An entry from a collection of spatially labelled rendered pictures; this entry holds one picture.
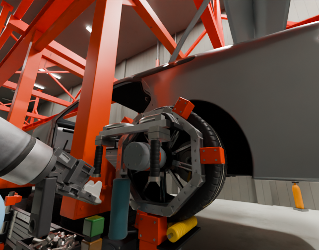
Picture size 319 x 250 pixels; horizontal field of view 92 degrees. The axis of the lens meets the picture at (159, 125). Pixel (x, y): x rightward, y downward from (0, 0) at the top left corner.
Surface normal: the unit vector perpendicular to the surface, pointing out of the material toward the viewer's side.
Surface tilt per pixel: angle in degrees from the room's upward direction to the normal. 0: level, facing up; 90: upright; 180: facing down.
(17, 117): 90
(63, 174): 90
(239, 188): 90
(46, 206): 88
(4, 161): 120
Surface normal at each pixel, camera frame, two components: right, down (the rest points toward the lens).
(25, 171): 0.62, 0.30
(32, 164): 0.78, 0.08
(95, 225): 0.83, -0.14
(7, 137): 0.90, -0.31
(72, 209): -0.55, -0.24
